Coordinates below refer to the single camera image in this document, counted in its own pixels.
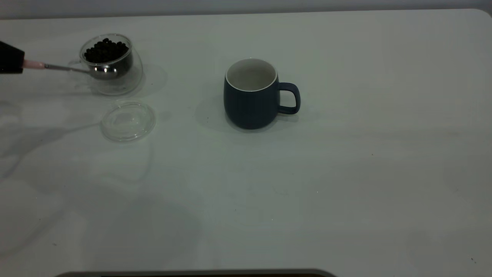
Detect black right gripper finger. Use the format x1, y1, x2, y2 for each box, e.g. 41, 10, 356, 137
0, 62, 24, 75

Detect pink-handled metal spoon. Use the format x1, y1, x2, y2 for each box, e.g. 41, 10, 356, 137
23, 59, 119, 80

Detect clear double-wall glass cup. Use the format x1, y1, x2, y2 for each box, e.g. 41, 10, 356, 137
66, 33, 143, 97

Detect dark coffee beans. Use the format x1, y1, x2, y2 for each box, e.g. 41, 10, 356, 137
83, 38, 133, 73

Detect clear round glass lid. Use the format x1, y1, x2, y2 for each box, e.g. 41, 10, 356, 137
101, 101, 156, 142

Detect dark grey ceramic mug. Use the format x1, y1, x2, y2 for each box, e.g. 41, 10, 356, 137
223, 58, 301, 130

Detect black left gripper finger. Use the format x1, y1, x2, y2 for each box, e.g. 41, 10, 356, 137
0, 40, 25, 62

